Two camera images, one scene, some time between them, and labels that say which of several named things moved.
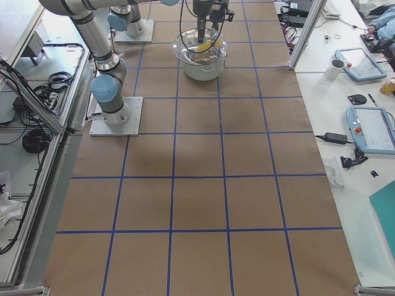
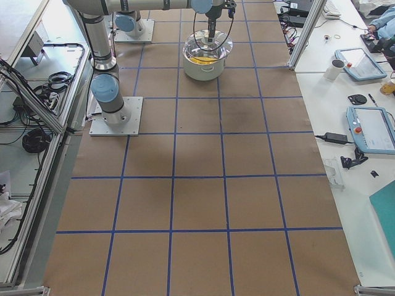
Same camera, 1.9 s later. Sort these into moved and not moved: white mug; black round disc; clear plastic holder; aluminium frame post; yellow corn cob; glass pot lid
Moved: glass pot lid; yellow corn cob
Not moved: white mug; black round disc; clear plastic holder; aluminium frame post
